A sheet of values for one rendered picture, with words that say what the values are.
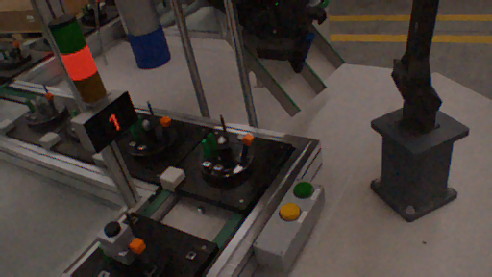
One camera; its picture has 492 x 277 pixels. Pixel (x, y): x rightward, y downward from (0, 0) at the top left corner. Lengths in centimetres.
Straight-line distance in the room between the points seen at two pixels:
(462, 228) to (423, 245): 10
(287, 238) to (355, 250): 17
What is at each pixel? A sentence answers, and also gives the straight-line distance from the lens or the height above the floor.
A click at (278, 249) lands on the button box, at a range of 84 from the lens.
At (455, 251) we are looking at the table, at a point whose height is 86.
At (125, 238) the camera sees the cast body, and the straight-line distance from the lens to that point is 81.
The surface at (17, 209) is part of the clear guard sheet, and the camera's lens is 86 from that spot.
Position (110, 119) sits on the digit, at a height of 121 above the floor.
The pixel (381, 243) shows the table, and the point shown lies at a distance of 98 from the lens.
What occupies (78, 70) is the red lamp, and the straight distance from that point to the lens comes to 81.
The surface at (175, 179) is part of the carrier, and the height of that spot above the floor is 99.
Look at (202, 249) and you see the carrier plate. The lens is 87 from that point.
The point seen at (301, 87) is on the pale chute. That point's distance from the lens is 119.
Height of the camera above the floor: 162
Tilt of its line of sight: 35 degrees down
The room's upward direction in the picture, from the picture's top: 12 degrees counter-clockwise
